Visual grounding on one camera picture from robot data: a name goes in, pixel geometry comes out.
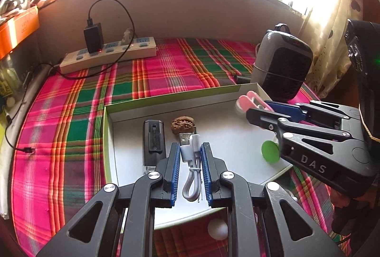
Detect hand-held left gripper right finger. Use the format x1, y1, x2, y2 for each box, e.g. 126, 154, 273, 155
200, 142, 346, 257

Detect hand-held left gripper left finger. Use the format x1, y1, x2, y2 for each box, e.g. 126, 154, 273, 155
36, 143, 181, 257

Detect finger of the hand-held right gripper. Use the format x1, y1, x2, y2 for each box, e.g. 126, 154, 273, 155
246, 107, 364, 157
264, 100, 351, 130

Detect pink oblong case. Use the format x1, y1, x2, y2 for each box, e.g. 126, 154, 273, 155
237, 91, 268, 112

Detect white USB cable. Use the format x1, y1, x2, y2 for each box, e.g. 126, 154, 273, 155
178, 126, 204, 202

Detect green white round holder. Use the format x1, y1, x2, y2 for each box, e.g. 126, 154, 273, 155
261, 140, 281, 163

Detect green white cardboard box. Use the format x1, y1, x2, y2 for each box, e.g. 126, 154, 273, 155
102, 83, 294, 231

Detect black bike light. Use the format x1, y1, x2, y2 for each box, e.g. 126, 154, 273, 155
143, 120, 166, 174

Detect brown walnut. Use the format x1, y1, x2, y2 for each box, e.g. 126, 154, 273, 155
171, 116, 195, 135

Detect white egg-shaped gadget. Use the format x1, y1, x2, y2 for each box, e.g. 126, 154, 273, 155
207, 218, 229, 239

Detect white black space heater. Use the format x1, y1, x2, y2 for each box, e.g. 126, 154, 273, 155
250, 23, 314, 103

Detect cream dotted curtain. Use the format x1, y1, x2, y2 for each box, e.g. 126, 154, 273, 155
306, 0, 369, 97

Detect pink green plaid cloth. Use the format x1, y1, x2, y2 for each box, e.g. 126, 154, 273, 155
10, 37, 351, 257

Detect beige power strip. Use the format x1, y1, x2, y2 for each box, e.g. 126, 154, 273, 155
59, 37, 157, 74

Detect black charger adapter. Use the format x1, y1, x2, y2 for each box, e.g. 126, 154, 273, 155
83, 23, 104, 53

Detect clear jar yellow contents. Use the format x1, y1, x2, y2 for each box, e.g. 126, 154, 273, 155
0, 52, 27, 100

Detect orange box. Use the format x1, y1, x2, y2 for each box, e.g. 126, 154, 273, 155
0, 5, 40, 59

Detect white crumpled bag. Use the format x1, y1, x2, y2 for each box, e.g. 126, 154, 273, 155
0, 0, 42, 19

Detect black charger cable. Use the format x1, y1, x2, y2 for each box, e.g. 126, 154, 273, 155
4, 0, 137, 154

